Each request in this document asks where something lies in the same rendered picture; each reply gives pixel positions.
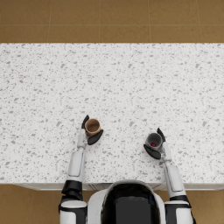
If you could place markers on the red berry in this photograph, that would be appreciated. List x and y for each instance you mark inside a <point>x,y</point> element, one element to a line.
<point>153,144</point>

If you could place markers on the grey cup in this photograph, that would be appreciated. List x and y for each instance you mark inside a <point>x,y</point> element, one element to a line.
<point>153,141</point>

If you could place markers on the brown cup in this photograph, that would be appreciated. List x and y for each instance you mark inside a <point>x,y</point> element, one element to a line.
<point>92,127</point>

